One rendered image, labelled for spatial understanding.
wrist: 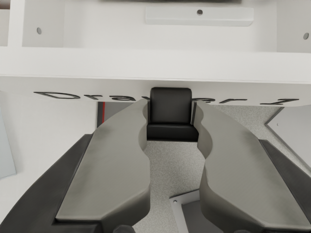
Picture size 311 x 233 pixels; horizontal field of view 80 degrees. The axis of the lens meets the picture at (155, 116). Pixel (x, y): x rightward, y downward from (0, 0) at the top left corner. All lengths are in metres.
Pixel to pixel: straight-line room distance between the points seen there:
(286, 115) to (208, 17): 1.02
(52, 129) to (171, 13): 0.22
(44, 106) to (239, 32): 0.28
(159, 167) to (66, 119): 0.81
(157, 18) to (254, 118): 1.00
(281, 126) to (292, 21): 0.98
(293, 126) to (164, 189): 0.76
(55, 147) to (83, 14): 0.18
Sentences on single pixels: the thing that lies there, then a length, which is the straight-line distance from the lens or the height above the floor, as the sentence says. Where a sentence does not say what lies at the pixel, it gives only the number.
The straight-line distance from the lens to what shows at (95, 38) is 0.23.
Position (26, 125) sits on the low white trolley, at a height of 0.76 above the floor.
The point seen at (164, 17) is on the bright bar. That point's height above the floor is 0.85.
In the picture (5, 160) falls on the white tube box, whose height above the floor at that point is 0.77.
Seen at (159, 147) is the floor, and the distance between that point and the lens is 1.04.
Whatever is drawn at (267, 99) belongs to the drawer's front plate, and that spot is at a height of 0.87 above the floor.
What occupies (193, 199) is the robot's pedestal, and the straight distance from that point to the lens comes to 1.10.
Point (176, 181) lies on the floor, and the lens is 1.08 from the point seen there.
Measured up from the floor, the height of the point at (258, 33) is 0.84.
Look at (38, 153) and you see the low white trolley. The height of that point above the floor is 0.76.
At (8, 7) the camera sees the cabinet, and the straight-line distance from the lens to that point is 0.44.
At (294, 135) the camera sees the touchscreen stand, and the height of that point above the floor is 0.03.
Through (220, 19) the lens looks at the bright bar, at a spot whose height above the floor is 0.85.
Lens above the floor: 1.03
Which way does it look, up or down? 87 degrees down
